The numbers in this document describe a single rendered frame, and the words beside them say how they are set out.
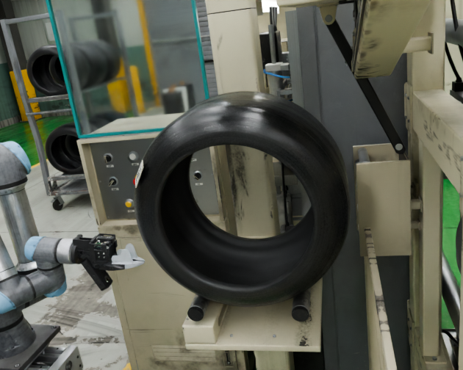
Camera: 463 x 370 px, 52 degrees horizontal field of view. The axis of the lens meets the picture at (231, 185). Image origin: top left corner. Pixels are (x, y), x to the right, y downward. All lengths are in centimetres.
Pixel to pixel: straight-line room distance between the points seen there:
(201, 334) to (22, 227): 68
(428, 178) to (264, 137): 56
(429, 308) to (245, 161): 73
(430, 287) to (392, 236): 21
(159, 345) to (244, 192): 99
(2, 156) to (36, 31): 1115
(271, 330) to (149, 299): 87
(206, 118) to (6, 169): 72
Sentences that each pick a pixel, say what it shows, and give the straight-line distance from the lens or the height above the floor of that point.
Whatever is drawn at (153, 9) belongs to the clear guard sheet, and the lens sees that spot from 181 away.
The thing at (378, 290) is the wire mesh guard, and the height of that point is 100.
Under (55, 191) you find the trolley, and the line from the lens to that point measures 524.
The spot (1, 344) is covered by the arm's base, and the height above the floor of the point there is 76.
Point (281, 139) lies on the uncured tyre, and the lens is 110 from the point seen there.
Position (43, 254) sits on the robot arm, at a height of 105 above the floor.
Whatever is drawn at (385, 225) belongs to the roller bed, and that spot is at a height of 100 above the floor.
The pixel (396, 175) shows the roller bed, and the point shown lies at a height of 116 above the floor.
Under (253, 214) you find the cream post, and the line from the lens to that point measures 156.
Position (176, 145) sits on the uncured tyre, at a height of 137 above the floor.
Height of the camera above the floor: 163
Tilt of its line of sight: 19 degrees down
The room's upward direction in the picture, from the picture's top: 8 degrees counter-clockwise
